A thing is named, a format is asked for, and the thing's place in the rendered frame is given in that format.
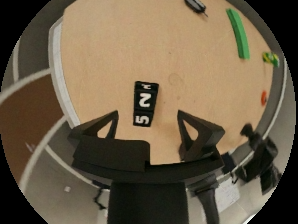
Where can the orange pocket multimeter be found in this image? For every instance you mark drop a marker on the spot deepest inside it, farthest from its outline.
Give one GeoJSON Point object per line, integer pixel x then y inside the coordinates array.
{"type": "Point", "coordinates": [263, 97]}

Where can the green drink can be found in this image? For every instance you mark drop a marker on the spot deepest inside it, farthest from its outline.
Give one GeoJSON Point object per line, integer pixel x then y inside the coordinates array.
{"type": "Point", "coordinates": [270, 60]}

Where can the green rectangular bar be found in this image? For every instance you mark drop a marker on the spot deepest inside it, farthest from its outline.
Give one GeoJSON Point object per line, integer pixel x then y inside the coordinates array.
{"type": "Point", "coordinates": [240, 35]}

